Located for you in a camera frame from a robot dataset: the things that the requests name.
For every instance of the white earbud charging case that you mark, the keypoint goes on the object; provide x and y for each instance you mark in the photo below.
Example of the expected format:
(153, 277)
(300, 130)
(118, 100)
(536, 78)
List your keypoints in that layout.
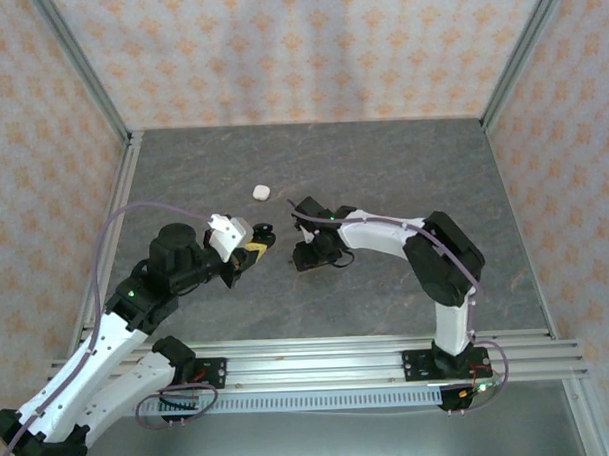
(260, 191)

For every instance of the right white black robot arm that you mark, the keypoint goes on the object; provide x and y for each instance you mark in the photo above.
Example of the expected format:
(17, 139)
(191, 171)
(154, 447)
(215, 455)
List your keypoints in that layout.
(436, 278)

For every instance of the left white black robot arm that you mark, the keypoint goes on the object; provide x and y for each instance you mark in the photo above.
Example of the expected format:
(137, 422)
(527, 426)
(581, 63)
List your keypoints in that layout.
(118, 339)

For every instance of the small lit circuit board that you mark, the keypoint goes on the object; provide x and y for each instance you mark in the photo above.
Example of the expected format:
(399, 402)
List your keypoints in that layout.
(479, 388)

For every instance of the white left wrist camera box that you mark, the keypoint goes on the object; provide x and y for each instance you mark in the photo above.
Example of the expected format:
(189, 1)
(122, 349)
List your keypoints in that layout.
(230, 235)

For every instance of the aluminium table side rail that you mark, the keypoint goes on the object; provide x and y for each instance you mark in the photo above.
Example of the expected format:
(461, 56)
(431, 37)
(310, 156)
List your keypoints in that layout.
(125, 179)

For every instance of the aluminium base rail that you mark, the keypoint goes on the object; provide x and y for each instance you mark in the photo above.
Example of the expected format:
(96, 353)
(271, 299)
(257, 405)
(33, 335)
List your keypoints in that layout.
(314, 370)

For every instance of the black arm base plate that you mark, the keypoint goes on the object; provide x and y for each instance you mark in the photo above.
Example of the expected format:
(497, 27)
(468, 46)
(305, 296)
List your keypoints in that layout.
(214, 372)
(414, 365)

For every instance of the aluminium frame post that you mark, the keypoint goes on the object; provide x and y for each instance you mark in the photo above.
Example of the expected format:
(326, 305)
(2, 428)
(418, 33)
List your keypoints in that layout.
(86, 65)
(521, 50)

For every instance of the aluminium frame leg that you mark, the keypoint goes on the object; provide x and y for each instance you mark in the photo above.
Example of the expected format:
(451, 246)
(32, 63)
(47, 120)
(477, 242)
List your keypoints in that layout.
(586, 418)

